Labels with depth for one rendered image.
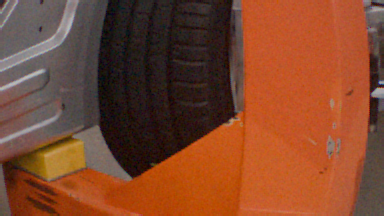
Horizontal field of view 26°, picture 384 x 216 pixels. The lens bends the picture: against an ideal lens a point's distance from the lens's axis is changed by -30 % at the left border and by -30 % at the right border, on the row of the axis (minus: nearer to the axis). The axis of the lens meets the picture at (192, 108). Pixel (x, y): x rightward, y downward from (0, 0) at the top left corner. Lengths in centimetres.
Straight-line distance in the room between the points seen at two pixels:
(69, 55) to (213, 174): 34
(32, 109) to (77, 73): 15
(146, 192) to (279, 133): 24
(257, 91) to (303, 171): 12
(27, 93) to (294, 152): 44
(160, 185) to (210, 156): 9
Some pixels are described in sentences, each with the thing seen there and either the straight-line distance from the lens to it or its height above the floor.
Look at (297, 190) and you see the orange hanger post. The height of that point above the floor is 77.
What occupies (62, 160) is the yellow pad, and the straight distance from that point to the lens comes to 161.
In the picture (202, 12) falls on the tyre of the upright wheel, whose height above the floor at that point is 93.
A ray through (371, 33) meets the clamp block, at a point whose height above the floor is 94.
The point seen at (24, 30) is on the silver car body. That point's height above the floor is 96.
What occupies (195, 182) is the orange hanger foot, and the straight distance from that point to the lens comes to 139.
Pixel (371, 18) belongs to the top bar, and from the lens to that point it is 170.
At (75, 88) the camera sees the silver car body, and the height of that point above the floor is 82.
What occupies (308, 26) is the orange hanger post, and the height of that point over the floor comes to 99.
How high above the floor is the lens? 120
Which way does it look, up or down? 15 degrees down
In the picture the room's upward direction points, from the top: 1 degrees clockwise
